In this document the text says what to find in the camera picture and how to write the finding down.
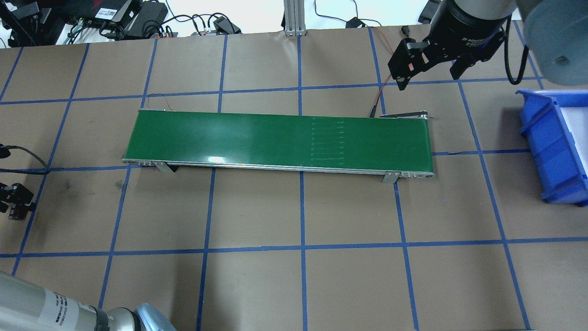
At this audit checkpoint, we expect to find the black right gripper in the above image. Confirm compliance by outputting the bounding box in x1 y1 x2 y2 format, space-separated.
388 0 510 91

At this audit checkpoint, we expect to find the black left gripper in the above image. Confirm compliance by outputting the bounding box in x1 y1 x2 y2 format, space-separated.
0 183 36 212

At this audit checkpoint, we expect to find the dark brown cylindrical capacitor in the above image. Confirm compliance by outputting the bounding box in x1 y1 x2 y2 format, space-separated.
8 205 30 221

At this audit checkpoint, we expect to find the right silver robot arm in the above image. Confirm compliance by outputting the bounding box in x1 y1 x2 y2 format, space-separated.
388 0 588 90

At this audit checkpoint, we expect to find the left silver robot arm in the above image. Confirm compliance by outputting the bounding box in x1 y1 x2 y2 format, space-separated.
0 272 175 331

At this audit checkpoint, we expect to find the green conveyor belt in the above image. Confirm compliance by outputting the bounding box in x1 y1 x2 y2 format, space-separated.
122 109 435 183

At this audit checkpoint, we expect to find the blue plastic bin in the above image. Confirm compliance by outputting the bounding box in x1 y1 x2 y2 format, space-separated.
517 89 588 207

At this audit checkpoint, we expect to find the red conveyor power wire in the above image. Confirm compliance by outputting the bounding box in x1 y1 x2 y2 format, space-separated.
367 26 398 118

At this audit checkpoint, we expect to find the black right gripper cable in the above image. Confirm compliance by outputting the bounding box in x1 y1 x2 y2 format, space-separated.
503 21 531 86

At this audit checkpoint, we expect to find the aluminium frame post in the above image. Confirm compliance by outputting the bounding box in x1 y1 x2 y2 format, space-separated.
283 0 307 37

